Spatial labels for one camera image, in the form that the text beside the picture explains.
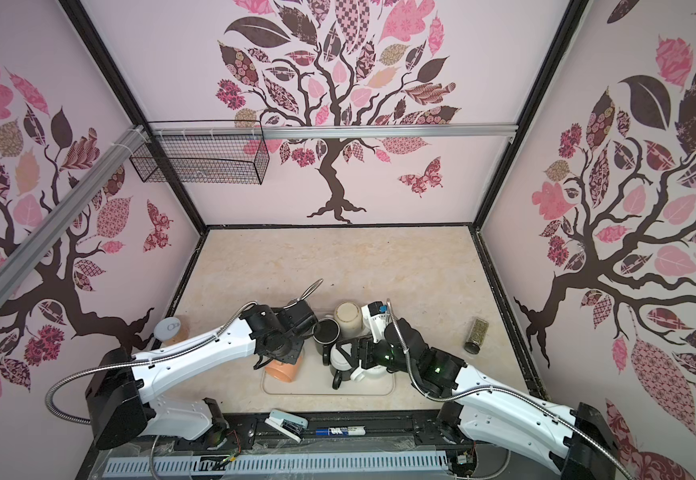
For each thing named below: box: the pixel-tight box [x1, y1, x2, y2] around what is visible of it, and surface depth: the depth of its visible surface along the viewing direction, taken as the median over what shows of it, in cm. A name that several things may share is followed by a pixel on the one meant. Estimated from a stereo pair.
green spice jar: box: [464, 317, 489, 355], surface depth 89 cm
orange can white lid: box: [154, 316, 189, 347], surface depth 88 cm
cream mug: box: [334, 302, 364, 339], surface depth 87 cm
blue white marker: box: [315, 426, 367, 436], surface depth 74 cm
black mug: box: [312, 318, 341, 366], surface depth 81 cm
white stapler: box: [264, 409, 309, 443], surface depth 75 cm
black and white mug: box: [330, 344, 353, 389], surface depth 79 cm
